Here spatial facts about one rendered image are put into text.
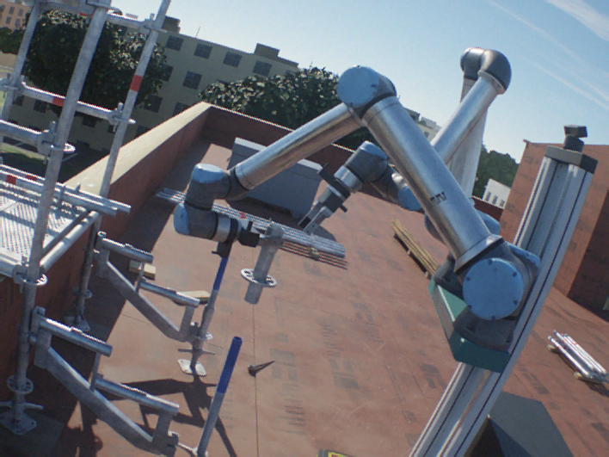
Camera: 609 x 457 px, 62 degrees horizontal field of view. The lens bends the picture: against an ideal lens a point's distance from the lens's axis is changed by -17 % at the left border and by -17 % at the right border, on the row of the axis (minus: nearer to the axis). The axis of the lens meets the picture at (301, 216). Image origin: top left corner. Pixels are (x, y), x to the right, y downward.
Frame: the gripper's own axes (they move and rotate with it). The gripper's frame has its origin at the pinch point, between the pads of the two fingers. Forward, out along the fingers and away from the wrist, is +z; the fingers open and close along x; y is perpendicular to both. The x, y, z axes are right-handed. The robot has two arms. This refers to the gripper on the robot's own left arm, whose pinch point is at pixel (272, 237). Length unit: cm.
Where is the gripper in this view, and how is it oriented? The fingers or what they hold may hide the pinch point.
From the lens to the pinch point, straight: 194.7
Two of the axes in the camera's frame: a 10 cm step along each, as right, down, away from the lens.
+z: 8.3, 1.8, 5.3
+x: -4.5, -3.4, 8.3
